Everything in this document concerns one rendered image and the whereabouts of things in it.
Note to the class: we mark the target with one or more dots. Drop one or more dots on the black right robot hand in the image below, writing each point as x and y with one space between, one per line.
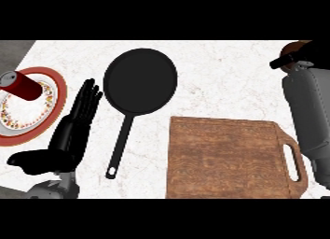
309 53

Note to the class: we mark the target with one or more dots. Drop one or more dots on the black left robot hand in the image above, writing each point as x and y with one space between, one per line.
66 140

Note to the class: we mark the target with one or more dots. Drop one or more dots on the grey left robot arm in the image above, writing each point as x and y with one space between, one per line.
54 188

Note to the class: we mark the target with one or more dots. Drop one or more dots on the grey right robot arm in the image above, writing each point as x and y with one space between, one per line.
317 124

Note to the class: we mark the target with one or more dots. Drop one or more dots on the brown wicker basket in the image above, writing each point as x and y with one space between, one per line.
291 49

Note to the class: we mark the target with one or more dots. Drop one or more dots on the brown wooden cutting board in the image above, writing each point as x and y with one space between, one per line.
227 158

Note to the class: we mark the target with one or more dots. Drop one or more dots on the red rimmed floral plate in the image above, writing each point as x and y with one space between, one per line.
25 109

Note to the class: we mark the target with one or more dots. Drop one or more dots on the red soda can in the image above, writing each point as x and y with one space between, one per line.
19 84

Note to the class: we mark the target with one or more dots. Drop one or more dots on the black frying pan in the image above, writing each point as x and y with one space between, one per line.
137 84

